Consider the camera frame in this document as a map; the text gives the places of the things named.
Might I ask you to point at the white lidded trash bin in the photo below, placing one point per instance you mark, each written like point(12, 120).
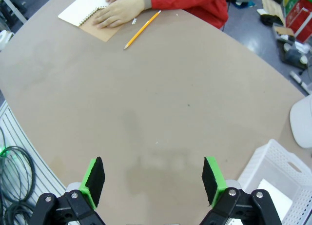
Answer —
point(302, 122)

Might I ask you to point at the brown spiral notebook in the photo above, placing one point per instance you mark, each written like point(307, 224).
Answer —
point(80, 10)

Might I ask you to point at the small white paper scrap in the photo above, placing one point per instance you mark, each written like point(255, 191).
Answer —
point(134, 21)

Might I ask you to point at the white perforated plastic basket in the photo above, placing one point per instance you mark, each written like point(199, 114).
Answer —
point(275, 161)

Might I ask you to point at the person's left hand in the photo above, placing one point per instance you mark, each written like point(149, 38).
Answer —
point(119, 12)

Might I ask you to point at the person's left forearm red sleeve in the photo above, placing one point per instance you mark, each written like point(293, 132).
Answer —
point(170, 3)

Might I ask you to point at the brown cardboard box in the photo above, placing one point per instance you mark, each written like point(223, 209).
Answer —
point(270, 3)

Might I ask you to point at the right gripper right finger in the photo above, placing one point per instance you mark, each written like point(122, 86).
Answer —
point(214, 183)

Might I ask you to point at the yellow pencil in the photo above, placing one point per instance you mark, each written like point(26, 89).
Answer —
point(141, 31)

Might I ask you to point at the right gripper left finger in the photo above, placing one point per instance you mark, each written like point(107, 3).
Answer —
point(93, 183)

